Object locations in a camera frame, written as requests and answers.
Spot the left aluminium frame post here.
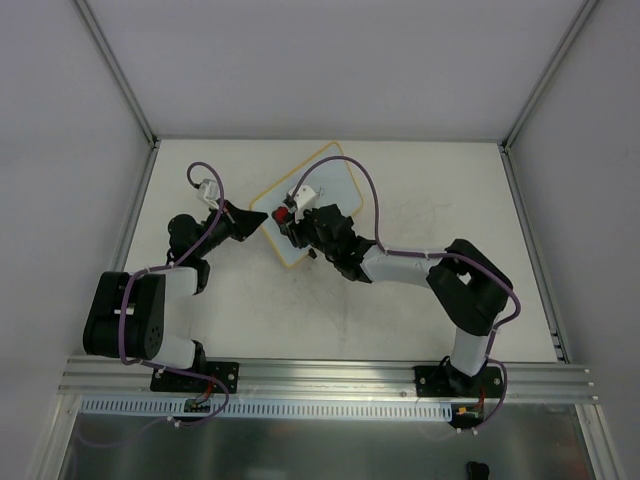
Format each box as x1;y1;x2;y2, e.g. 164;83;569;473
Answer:
71;0;158;147

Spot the right aluminium frame post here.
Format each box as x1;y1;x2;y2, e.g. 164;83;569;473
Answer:
501;0;601;151

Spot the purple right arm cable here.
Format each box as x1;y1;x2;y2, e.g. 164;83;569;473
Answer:
292;155;522;441

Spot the white slotted cable duct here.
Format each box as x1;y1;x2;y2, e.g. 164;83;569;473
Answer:
79;396;453;423

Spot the black object at bottom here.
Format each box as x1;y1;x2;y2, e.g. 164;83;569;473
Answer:
466;461;490;480

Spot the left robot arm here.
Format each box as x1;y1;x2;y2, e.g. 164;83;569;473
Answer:
82;200;268;390

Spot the red bone-shaped eraser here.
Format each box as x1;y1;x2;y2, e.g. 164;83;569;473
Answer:
272;206;290;225

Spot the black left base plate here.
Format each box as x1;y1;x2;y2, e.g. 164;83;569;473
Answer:
150;361;240;395

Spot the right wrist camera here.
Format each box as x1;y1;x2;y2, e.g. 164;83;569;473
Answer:
284;184;318;223

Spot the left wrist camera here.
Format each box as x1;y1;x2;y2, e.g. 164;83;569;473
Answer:
196;179;220;210

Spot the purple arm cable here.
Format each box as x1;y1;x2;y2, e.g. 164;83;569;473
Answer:
292;155;522;441
74;161;231;446

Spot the aluminium mounting rail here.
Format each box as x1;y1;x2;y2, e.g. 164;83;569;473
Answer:
58;356;600;404

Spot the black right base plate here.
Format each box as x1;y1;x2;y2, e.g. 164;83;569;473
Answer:
413;363;505;399

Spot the yellow framed whiteboard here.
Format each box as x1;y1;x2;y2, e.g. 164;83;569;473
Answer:
249;141;364;268

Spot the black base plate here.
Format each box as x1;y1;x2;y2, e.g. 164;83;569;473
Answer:
413;363;505;399
150;361;240;395

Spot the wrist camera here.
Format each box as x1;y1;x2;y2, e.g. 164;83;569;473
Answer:
196;179;220;210
284;184;318;223

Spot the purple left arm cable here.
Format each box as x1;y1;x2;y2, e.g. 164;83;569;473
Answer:
74;161;231;446

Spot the aluminium frame post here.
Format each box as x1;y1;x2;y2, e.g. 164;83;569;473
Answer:
501;0;601;151
71;0;158;147

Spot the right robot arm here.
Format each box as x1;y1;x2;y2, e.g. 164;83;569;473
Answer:
272;204;521;396

